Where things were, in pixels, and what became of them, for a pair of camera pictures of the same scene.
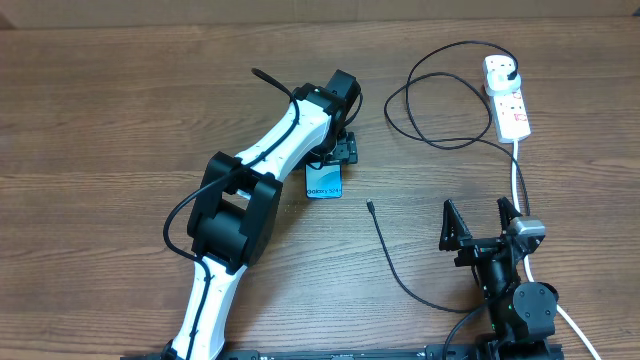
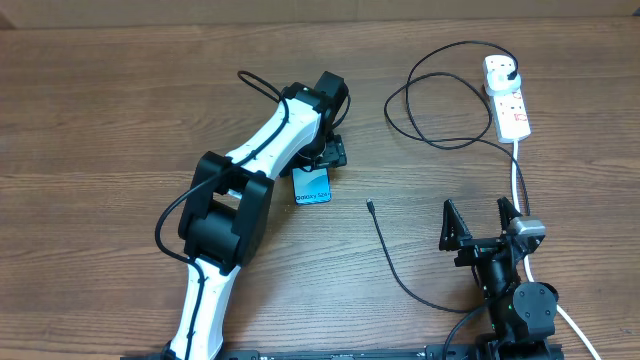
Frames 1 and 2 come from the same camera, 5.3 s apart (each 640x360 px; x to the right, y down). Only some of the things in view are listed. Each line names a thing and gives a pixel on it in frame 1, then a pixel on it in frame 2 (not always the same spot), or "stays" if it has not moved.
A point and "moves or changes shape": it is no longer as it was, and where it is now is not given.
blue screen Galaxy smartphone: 323,180 moves or changes shape
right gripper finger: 453,229 stays
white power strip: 509,109 stays
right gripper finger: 507,212 stays
